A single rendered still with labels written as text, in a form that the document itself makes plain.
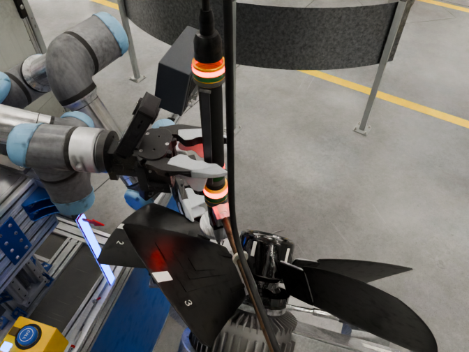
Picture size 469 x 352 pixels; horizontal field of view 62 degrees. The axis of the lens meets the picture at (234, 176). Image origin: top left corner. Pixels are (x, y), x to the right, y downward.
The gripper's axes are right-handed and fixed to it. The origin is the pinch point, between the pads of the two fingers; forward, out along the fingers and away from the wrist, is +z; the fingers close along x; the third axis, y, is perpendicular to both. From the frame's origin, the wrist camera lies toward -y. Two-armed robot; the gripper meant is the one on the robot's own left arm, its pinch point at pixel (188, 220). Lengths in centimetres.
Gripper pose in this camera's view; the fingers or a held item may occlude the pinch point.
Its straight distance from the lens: 93.6
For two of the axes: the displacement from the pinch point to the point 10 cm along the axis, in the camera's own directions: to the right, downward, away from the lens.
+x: -1.0, 6.9, 7.1
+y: 9.3, -1.8, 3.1
